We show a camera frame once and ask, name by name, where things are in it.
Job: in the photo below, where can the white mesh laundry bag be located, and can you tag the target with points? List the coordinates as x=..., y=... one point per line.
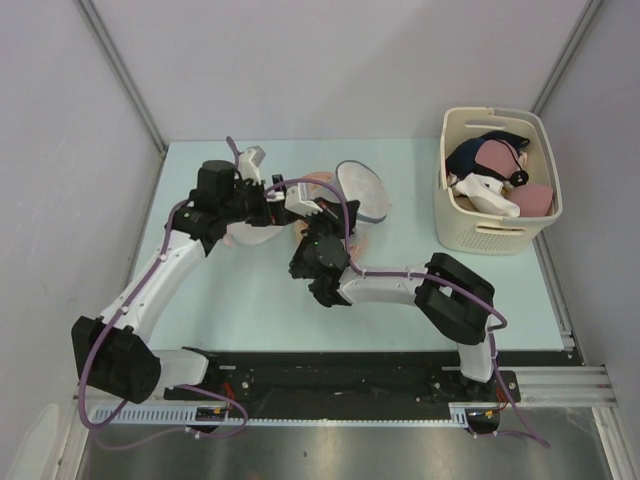
x=360, y=183

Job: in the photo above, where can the pink bra with black straps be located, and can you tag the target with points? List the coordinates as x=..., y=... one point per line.
x=507, y=189

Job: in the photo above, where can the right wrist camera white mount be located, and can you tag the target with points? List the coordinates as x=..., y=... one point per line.
x=298, y=201

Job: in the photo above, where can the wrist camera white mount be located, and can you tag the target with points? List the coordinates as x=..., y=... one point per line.
x=249, y=163
x=298, y=201

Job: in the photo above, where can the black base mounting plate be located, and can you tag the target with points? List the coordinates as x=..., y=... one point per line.
x=352, y=378

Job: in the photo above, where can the cream perforated plastic basket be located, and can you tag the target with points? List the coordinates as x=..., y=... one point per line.
x=459, y=225

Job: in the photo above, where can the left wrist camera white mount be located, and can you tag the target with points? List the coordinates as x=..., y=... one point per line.
x=249, y=163

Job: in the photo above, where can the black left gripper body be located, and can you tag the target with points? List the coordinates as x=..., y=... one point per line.
x=250, y=204

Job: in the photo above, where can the aluminium frame rail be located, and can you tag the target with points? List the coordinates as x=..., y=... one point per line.
x=565, y=387

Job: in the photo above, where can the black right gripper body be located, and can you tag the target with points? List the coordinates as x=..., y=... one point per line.
x=324, y=224

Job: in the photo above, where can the pink round mesh laundry bag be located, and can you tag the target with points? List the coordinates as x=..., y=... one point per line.
x=245, y=234

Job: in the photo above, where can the white slotted cable duct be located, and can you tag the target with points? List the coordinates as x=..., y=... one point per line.
x=265, y=414

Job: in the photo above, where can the navy blue bra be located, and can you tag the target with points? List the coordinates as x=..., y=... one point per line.
x=495, y=154

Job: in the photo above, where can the white garment in basket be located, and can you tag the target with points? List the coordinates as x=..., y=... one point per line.
x=485, y=193

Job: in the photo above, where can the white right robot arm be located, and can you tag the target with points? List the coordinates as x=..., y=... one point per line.
x=455, y=299

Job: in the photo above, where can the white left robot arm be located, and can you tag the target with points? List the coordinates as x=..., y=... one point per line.
x=111, y=350

